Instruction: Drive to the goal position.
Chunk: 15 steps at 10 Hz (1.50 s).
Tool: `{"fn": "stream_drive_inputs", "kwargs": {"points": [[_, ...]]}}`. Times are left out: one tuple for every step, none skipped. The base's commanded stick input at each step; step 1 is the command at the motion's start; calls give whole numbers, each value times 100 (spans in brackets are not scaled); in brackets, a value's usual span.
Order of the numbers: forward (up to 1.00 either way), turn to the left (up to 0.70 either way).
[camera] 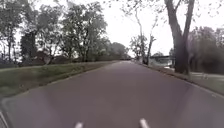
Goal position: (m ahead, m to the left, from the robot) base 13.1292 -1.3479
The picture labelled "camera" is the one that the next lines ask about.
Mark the thin bare tree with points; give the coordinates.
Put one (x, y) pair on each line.
(148, 50)

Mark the grey asphalt path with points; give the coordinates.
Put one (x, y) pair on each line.
(120, 93)

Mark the grass verge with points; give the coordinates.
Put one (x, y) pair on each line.
(203, 81)

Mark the bridge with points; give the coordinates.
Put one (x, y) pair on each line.
(161, 59)

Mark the grass bank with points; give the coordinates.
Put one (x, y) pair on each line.
(30, 76)

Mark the dark bushes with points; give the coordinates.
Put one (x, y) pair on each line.
(208, 51)

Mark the large forked tree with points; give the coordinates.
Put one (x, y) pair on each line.
(180, 50)

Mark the row of trees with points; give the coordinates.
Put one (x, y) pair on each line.
(60, 33)

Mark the robot's own part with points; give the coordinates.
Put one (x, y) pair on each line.
(79, 125)
(144, 123)

